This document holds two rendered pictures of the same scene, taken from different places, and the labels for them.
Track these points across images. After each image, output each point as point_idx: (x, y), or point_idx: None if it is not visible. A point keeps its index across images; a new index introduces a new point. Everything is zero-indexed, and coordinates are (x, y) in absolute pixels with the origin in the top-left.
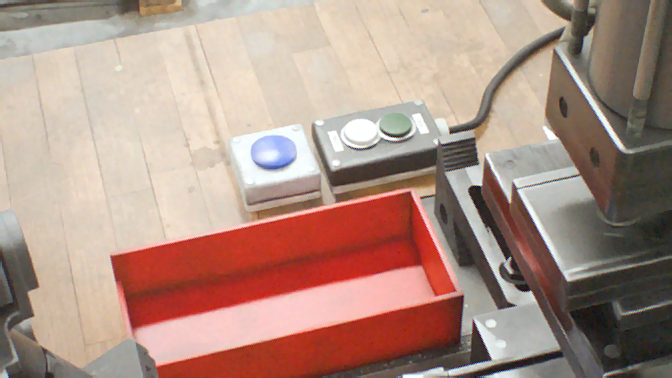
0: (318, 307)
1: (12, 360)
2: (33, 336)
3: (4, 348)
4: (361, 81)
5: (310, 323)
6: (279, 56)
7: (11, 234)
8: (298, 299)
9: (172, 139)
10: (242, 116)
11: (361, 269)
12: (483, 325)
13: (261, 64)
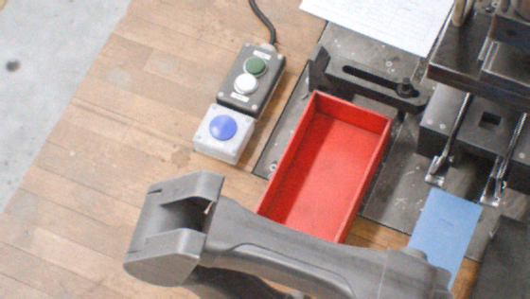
0: (323, 177)
1: (452, 294)
2: (309, 296)
3: (443, 294)
4: (193, 55)
5: (329, 186)
6: (138, 76)
7: (420, 255)
8: (311, 182)
9: (152, 164)
10: (167, 122)
11: (317, 144)
12: (428, 125)
13: (136, 88)
